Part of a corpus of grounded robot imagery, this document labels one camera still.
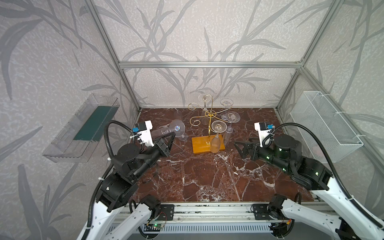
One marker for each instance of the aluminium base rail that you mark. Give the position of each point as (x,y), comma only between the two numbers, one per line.
(227,217)

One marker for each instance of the clear plastic wall bin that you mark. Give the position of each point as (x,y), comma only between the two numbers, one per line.
(79,138)

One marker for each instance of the aluminium frame crossbar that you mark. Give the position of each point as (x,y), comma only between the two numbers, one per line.
(278,65)

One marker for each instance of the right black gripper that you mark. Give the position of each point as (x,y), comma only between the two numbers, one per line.
(250,151)

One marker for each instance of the front amber wine glass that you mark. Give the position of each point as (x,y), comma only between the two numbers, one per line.
(217,127)

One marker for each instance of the white wire mesh basket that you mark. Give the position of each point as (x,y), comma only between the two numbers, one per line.
(314,111)

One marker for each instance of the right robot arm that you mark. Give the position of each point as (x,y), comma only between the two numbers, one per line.
(348,224)

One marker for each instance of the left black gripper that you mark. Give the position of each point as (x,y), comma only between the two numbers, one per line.
(160,147)

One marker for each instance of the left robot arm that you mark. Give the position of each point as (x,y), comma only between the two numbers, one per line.
(119,182)

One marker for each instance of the gold wire glass rack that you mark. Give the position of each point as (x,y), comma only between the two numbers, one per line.
(209,117)

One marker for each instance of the yellow wooden rack base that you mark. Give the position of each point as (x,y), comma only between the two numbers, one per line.
(202,144)

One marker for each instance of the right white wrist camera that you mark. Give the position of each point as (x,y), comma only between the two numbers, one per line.
(264,129)

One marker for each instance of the green circuit board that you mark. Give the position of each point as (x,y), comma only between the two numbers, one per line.
(155,227)

